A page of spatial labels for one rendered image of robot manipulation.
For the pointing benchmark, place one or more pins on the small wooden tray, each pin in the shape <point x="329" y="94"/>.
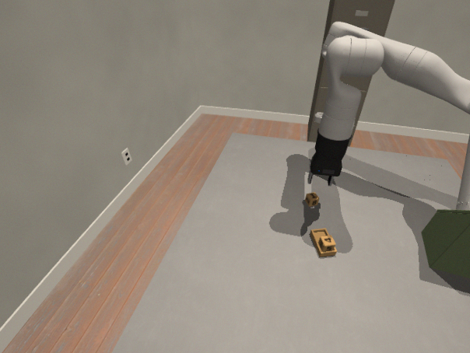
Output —
<point x="315" y="235"/>

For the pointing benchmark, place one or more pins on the wooden number cube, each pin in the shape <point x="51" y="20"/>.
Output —
<point x="326" y="243"/>
<point x="312" y="199"/>

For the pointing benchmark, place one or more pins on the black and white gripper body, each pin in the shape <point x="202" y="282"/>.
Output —
<point x="332" y="141"/>

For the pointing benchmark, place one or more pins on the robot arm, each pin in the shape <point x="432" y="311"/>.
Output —
<point x="362" y="57"/>

